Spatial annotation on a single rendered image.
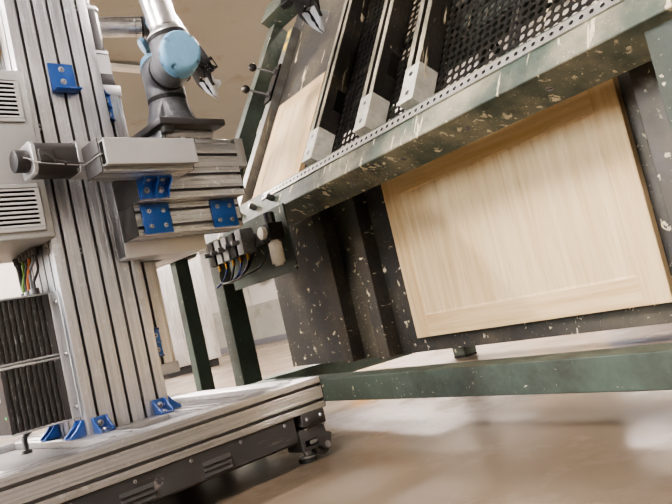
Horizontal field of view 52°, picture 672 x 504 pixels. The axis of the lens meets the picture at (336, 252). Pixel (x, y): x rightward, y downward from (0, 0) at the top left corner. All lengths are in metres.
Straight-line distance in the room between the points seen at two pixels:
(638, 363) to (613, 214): 0.40
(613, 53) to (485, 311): 0.88
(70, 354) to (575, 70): 1.45
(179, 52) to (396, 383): 1.14
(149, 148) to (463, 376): 1.02
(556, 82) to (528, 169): 0.37
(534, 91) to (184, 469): 1.21
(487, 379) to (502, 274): 0.34
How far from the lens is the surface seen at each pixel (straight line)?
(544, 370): 1.70
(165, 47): 2.00
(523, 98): 1.66
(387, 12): 2.38
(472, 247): 2.07
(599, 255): 1.81
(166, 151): 1.87
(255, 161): 2.94
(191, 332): 2.89
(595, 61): 1.55
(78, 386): 1.99
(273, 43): 3.53
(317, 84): 2.73
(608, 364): 1.59
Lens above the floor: 0.41
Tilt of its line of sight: 5 degrees up
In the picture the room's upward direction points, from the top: 13 degrees counter-clockwise
